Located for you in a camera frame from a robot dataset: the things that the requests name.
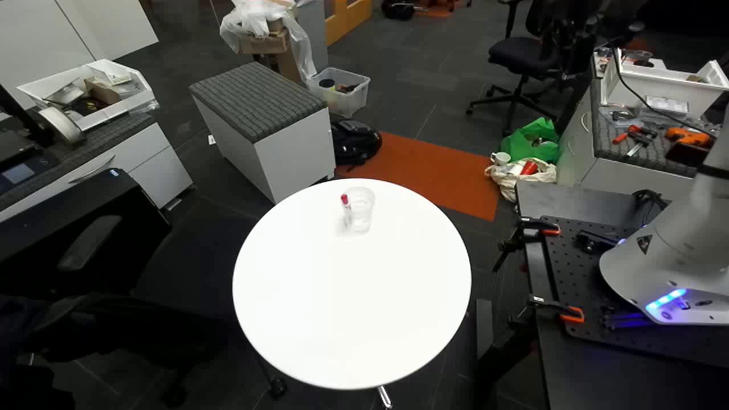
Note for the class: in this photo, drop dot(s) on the white bag with red items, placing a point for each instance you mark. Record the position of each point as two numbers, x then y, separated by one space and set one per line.
525 173

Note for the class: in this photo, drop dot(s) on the white open box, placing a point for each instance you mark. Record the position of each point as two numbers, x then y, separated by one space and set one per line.
660 82

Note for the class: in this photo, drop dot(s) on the black perforated mounting table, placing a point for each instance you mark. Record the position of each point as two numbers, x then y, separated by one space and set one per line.
577 356

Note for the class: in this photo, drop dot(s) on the black bag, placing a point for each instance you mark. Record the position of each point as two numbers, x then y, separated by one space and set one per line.
355 142

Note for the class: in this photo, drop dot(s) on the white cabinet with grey cushion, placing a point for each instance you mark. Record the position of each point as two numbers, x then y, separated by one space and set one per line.
264 138

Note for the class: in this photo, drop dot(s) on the orange black clamp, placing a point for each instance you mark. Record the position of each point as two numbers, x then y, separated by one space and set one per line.
532 228
565 310

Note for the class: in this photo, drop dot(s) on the clear plastic cup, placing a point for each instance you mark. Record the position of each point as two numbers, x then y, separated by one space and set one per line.
362 213

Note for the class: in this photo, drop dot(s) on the black swivel office chair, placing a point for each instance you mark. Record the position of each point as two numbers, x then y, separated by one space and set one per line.
525 54

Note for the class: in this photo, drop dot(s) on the orange floor mat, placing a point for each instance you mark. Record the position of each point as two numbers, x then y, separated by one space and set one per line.
434 173

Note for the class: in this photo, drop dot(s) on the white tool cart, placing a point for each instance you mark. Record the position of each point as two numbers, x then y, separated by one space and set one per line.
607 171

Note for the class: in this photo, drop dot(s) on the brown cardboard box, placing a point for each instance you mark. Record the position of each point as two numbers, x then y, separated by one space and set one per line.
267 45

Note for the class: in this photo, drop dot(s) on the green bag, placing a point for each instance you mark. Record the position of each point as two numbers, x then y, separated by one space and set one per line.
533 139

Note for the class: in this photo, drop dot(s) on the white drawer cabinet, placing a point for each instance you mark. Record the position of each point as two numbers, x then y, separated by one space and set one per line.
148 168

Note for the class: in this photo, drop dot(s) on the clear plastic storage bin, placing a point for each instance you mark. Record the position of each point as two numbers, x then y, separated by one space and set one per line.
343 90

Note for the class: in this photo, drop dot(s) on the white tape roll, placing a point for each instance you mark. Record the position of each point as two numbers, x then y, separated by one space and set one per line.
59 123

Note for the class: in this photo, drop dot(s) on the orange power tool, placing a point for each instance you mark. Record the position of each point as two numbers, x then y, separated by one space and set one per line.
688 138

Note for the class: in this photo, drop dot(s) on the black office chair with armrests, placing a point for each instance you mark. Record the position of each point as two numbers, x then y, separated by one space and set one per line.
182 277

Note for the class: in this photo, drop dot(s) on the white tray with clutter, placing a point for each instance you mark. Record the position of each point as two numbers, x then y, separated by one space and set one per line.
92 93

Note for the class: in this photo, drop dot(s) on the white plastic bag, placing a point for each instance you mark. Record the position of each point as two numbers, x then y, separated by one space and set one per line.
247 24

